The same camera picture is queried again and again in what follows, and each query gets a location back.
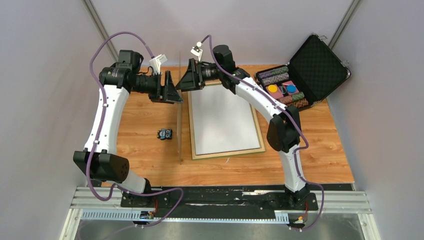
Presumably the black mounting base rail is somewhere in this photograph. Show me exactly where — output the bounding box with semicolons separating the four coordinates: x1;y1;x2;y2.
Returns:
70;184;372;224

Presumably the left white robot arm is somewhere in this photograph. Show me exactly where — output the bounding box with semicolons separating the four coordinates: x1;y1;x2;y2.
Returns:
73;50;183;207

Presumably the top blue green chip row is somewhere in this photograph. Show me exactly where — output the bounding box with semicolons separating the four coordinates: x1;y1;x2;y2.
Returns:
258;66;289;79

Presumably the red poker chip row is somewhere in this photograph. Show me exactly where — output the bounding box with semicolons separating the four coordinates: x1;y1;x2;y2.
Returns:
278;95;293;106

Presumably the orange black chip row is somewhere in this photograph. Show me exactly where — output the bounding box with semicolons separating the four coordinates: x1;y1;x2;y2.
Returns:
290;98;309;109

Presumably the black poker chip case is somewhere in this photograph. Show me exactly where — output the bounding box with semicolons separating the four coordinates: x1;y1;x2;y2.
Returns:
254;34;351;110

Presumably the blue yellow chip row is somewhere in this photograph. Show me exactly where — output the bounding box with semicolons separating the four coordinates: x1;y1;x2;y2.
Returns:
262;72;290;87

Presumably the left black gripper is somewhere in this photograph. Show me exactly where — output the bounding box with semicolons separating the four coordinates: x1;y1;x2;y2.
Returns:
131;70;184;104

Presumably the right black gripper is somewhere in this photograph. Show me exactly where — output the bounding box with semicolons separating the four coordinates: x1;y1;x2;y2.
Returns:
176;58;223;92

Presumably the red playing card deck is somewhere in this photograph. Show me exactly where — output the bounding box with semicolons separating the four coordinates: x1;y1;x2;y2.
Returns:
266;84;284;99

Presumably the blue dealer button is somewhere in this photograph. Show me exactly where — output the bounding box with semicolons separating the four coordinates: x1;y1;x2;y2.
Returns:
286;84;297;94

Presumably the small blue owl toy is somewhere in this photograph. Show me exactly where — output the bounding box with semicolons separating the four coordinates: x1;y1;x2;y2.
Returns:
156;128;173;140

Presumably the brown cardboard backing board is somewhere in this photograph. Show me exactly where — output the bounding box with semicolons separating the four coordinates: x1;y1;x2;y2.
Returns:
177;51;183;165

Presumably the green poker chip row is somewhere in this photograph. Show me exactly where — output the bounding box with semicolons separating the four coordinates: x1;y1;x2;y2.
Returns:
291;92;305;102

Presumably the yellow dealer button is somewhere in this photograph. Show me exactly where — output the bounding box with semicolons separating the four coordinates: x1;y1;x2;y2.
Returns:
267;84;279;93

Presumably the forest photo print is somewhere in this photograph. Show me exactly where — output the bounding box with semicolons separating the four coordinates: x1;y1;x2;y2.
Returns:
190;84;263;156

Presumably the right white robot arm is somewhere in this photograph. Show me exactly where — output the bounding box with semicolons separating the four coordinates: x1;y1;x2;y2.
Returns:
176;42;307;209

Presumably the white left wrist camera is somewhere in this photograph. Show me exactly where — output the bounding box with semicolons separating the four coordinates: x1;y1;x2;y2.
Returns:
149;54;168;75

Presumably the clear dealer button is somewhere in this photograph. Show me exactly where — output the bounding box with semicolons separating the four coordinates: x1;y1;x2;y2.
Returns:
278;86;287;95

